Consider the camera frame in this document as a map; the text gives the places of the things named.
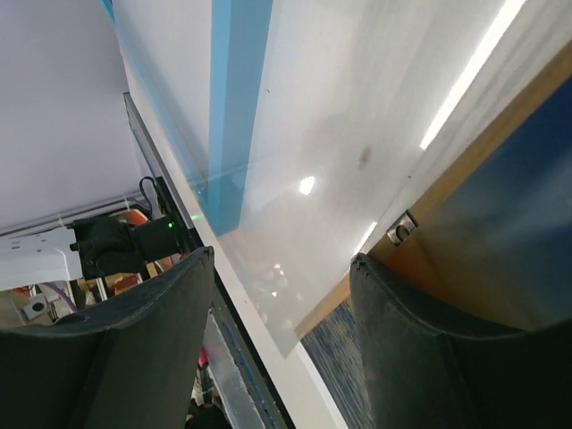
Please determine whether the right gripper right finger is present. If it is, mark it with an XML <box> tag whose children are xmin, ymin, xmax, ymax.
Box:
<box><xmin>349</xmin><ymin>254</ymin><xmax>571</xmax><ymax>428</ymax></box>

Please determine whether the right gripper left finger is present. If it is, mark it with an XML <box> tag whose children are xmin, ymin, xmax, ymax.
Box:
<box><xmin>1</xmin><ymin>247</ymin><xmax>215</xmax><ymax>428</ymax></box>

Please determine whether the sunset photo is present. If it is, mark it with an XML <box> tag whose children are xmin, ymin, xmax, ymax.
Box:
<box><xmin>303</xmin><ymin>82</ymin><xmax>571</xmax><ymax>428</ymax></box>

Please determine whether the clear glass pane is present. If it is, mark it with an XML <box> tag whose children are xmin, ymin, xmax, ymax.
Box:
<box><xmin>111</xmin><ymin>0</ymin><xmax>572</xmax><ymax>358</ymax></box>

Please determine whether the brown backing board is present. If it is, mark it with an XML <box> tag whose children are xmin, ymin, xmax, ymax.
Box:
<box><xmin>292</xmin><ymin>48</ymin><xmax>572</xmax><ymax>341</ymax></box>

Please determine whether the blue picture frame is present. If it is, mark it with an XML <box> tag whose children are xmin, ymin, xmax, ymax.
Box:
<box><xmin>103</xmin><ymin>1</ymin><xmax>273</xmax><ymax>236</ymax></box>

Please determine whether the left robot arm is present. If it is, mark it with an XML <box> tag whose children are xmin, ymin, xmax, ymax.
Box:
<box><xmin>1</xmin><ymin>176</ymin><xmax>199</xmax><ymax>291</ymax></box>

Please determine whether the aluminium rail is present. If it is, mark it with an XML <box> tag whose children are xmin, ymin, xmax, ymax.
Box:
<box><xmin>123</xmin><ymin>93</ymin><xmax>294</xmax><ymax>428</ymax></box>

